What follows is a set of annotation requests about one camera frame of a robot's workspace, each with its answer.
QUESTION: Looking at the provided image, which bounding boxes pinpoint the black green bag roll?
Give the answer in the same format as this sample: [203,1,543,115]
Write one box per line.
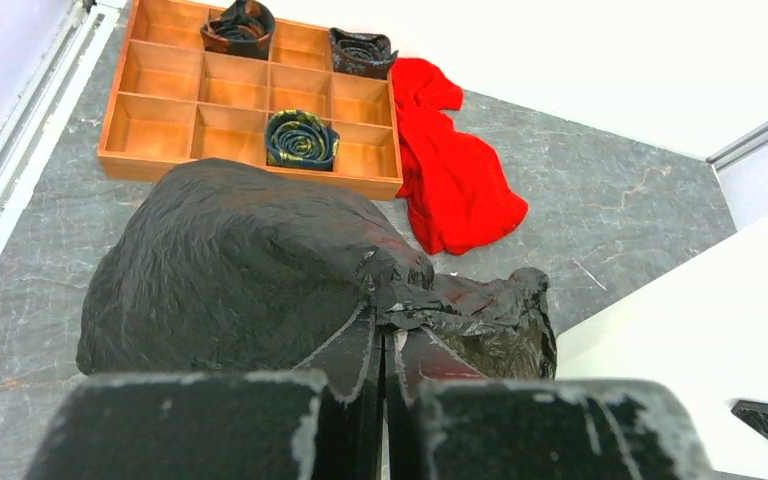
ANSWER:
[264,109,340,171]

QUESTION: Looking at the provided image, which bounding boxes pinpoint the right aluminium corner post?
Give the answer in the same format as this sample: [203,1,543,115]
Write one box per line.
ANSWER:
[706,121,768,171]

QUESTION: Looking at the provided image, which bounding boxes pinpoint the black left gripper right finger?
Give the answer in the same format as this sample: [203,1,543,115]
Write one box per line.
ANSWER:
[384,329,713,479]

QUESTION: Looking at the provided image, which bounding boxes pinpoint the wooden compartment tray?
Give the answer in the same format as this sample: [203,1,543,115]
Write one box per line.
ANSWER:
[97,1,403,200]

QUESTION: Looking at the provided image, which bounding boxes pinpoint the black bag roll right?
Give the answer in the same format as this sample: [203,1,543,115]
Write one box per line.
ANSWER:
[328,27,399,80]

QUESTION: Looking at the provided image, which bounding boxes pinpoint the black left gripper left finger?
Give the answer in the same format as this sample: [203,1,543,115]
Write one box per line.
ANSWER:
[26,306,379,479]

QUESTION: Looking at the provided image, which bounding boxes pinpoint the black bag roll left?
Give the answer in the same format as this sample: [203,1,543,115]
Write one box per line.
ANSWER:
[200,0,276,60]

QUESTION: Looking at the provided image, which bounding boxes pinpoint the red cloth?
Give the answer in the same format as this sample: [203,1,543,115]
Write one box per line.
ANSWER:
[391,58,529,255]

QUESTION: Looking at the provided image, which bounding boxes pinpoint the white plastic trash bin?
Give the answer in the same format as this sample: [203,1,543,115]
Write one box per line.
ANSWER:
[557,216,768,479]

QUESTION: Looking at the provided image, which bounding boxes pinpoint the black plastic trash bag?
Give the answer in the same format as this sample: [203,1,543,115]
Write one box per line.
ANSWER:
[76,158,557,379]

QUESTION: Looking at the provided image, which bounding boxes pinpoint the left aluminium corner post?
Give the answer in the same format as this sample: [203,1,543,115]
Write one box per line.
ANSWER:
[0,1,130,221]

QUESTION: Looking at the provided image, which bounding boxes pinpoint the aluminium corner post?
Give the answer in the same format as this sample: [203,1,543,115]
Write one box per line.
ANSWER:
[706,121,768,171]
[0,1,130,221]

